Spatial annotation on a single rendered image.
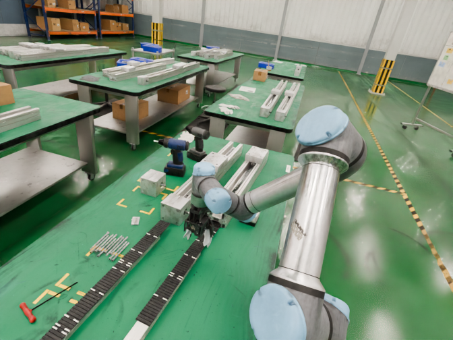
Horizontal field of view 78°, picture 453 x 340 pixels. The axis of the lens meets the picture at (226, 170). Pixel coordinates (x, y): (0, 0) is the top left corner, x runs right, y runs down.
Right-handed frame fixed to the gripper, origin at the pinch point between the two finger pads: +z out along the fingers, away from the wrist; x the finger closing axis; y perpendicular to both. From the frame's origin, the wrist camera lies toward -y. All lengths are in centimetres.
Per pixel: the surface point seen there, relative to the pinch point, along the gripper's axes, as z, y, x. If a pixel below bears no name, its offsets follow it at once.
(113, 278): 2.1, 28.5, -17.8
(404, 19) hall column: -145, -1016, 182
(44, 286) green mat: 6, 39, -37
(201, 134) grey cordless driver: -14, -71, -34
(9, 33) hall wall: 72, -693, -1103
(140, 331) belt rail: 2.6, 39.2, 0.8
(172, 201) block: -3.9, -12.8, -19.8
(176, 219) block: 2.2, -9.3, -15.3
